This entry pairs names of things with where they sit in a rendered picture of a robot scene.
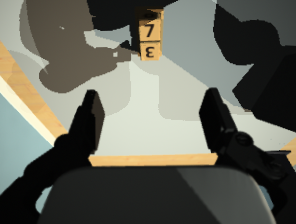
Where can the tan cube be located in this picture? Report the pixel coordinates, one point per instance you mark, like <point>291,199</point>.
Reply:
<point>149,50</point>
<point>149,26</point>

